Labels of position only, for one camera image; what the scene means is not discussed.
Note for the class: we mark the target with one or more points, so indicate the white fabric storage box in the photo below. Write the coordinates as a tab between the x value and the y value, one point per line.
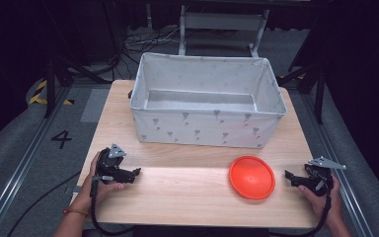
210	128

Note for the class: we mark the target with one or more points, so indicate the black tripod stand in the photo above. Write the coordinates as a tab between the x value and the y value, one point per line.
312	79
59	72

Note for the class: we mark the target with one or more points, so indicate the person's left hand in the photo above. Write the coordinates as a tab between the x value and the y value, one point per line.
89	194

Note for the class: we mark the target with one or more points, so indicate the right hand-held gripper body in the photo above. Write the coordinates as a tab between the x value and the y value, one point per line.
322	173

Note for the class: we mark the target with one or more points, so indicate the person's right hand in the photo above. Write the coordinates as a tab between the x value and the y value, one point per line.
320	204

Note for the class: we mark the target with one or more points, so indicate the yellow black hazard tape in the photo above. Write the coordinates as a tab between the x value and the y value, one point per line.
41	94

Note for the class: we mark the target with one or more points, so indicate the orange round plate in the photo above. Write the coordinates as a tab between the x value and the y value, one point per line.
252	177

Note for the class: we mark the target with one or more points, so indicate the grey metal stand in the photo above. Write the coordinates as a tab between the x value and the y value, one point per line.
222	21

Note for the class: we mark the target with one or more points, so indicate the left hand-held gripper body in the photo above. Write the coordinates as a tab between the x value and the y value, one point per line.
109	162

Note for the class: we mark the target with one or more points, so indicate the aluminium floor rail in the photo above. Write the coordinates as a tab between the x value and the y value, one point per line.
19	168
339	158

